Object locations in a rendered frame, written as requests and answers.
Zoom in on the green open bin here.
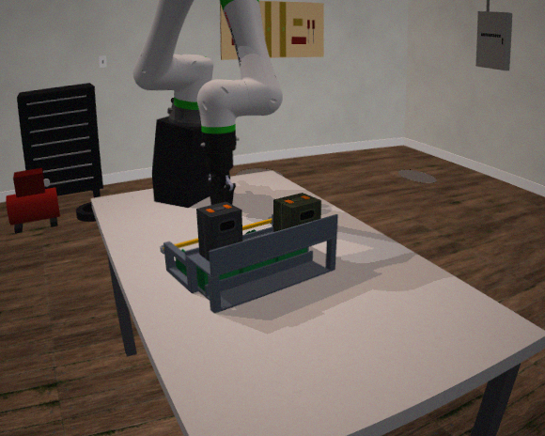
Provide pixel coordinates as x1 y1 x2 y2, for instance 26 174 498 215
176 259 240 291
239 231 275 273
251 229 307 262

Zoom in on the yellow long thin bar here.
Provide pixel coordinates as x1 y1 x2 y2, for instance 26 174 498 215
175 219 272 248

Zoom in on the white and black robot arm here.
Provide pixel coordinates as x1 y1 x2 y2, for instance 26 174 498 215
133 0 283 153

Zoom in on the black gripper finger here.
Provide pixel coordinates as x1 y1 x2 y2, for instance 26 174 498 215
206 174 218 205
215 176 236 205

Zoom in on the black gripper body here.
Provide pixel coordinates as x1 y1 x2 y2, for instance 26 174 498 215
206 151 233 189

